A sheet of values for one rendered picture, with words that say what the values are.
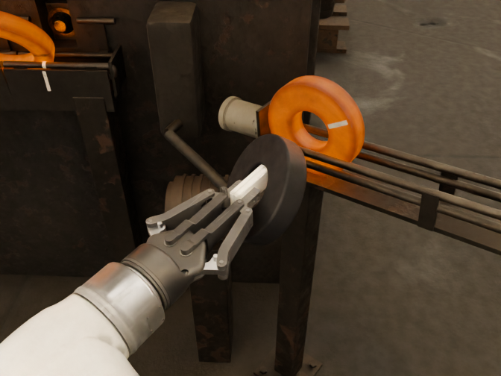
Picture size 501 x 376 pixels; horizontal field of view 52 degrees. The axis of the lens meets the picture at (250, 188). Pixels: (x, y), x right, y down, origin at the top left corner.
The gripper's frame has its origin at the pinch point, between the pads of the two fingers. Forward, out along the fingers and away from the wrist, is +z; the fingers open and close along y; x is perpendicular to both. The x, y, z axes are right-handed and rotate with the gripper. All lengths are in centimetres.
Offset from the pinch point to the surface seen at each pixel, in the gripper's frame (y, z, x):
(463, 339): 29, 47, -72
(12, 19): -48.6, 0.2, 11.6
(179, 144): -25.0, 10.7, -10.4
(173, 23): -28.6, 16.9, 9.5
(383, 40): -67, 198, -79
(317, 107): 0.8, 15.1, 4.9
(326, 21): -87, 171, -63
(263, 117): -8.0, 13.9, 0.4
